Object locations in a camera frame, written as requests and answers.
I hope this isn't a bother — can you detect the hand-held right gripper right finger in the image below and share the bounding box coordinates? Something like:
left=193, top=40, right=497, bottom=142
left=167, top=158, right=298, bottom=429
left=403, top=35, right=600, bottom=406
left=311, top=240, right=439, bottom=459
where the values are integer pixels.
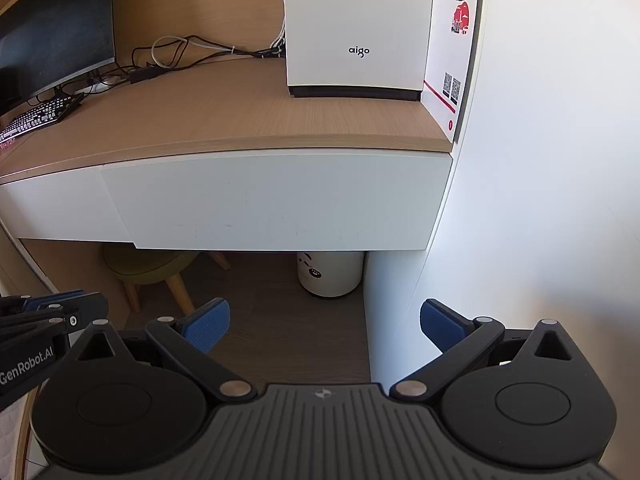
left=390, top=298, right=573, bottom=403

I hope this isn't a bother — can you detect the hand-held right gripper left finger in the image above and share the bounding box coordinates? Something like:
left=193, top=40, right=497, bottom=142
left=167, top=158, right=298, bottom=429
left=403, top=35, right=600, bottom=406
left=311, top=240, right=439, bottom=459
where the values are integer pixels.
left=66, top=298, right=253, bottom=403

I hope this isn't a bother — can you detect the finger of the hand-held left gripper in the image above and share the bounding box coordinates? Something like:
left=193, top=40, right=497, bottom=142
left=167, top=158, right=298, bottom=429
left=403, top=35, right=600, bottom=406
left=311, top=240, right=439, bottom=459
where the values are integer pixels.
left=0, top=289, right=109, bottom=333

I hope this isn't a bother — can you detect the wide white desk drawer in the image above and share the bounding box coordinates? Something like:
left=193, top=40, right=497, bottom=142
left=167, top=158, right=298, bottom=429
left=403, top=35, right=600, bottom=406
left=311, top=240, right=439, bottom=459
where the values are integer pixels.
left=100, top=152, right=453, bottom=251

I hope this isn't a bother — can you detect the green stool with wooden legs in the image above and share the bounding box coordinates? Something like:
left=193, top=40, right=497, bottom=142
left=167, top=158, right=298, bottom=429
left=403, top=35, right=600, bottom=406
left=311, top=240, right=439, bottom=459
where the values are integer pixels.
left=103, top=245, right=231, bottom=313

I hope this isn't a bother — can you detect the narrow white desk drawer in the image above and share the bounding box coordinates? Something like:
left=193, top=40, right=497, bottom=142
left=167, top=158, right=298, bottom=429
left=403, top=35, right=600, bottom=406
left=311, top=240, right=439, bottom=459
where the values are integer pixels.
left=0, top=162, right=136, bottom=246

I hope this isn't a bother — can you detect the white trash bin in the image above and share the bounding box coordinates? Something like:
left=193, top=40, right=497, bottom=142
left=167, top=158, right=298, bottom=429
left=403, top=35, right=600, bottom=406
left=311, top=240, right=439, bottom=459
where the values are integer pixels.
left=297, top=251, right=365, bottom=300

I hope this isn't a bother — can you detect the black keyboard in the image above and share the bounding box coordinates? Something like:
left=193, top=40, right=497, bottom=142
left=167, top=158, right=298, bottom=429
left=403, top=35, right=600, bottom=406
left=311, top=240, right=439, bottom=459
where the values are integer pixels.
left=0, top=92, right=85, bottom=143

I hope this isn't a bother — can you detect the white sign board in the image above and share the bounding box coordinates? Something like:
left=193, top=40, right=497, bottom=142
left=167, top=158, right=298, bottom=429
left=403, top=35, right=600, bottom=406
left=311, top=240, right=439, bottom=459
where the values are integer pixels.
left=424, top=0, right=487, bottom=143

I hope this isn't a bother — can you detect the black computer monitor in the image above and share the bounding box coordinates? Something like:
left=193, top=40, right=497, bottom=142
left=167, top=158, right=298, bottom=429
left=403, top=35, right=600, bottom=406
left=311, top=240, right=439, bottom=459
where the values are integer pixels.
left=0, top=0, right=117, bottom=116

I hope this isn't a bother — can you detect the white computer case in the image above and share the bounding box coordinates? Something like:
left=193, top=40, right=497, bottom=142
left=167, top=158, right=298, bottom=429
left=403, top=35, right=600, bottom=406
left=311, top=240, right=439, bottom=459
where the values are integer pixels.
left=283, top=0, right=437, bottom=102

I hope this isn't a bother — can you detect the white coiled cable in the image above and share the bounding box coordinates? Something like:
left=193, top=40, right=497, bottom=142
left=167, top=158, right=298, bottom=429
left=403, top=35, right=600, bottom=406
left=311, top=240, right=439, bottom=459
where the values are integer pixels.
left=150, top=35, right=236, bottom=68

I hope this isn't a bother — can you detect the black cable bundle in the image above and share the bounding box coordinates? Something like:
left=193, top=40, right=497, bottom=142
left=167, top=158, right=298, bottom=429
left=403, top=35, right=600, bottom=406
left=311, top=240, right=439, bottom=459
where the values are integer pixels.
left=87, top=35, right=288, bottom=93

